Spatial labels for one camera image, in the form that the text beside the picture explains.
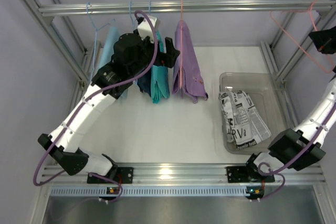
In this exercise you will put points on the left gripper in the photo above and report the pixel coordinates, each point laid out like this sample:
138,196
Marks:
163,57

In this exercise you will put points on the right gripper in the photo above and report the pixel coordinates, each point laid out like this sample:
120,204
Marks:
323,42

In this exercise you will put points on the pink hanger with purple trousers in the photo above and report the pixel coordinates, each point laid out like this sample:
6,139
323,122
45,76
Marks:
181,51

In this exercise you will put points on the purple trousers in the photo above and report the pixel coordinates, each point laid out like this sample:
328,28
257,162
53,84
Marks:
193,84

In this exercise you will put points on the newspaper print trousers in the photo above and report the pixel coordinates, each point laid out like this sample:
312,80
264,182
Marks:
244,126

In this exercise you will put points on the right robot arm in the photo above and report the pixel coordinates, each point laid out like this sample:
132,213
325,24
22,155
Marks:
299,147

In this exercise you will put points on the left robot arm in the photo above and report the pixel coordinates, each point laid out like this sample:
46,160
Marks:
131,56

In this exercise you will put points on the teal trousers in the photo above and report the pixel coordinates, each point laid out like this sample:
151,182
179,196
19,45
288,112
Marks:
159,84

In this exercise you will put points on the navy trousers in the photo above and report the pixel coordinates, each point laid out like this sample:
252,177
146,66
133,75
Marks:
144,83

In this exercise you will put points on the light blue trousers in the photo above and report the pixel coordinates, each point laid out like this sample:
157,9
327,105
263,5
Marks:
105,58

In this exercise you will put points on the clear plastic bin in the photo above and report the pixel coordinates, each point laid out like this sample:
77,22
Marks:
261,90

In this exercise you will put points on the right aluminium frame post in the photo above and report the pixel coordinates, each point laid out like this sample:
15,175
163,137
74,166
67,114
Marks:
321,22

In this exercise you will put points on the aluminium frame post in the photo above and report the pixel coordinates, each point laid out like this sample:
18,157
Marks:
321,22
38,79

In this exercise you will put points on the aluminium hanging rail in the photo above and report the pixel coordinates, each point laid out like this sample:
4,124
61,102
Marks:
54,10

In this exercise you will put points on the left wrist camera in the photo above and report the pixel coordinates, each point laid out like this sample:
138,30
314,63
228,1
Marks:
144,28

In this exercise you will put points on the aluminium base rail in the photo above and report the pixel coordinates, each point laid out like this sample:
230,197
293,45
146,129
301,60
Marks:
151,174

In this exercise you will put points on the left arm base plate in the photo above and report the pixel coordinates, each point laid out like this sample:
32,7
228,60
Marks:
120,175

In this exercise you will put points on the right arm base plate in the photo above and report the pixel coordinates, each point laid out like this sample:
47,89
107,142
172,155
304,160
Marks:
243,174

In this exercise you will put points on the grey slotted cable duct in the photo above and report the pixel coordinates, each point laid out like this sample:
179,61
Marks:
153,191

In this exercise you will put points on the left aluminium frame post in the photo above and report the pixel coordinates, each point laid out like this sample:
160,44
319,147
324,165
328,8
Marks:
38,79

